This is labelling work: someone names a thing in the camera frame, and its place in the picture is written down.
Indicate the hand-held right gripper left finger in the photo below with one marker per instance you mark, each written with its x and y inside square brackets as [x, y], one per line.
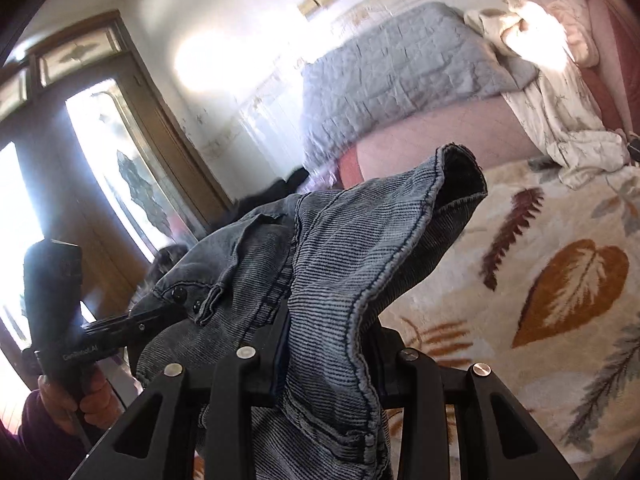
[260, 375]

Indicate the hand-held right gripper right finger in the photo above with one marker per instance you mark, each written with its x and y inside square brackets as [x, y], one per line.
[415, 377]

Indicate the black cloth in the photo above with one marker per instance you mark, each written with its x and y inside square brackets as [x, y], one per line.
[270, 200]

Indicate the small black object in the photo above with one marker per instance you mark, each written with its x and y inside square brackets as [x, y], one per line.
[634, 147]

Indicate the white floral cloth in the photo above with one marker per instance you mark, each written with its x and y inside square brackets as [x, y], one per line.
[565, 110]

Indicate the blue denim pants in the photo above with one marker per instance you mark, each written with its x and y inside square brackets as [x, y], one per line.
[340, 260]

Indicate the leaf-print blanket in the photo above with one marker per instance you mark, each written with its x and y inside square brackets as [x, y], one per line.
[550, 360]

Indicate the pink mattress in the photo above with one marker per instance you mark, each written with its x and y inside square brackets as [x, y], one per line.
[425, 135]

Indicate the person's left hand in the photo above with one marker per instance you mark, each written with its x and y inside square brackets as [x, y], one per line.
[95, 402]

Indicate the wooden glass door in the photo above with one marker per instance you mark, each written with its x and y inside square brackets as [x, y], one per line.
[100, 220]

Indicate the cream garment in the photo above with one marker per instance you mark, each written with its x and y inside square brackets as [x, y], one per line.
[500, 25]

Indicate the person's left forearm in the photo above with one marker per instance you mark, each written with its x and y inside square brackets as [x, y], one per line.
[30, 440]

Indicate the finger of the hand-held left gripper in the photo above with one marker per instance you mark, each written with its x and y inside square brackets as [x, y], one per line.
[155, 319]

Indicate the grey quilted blanket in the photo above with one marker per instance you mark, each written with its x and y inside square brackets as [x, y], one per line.
[400, 70]

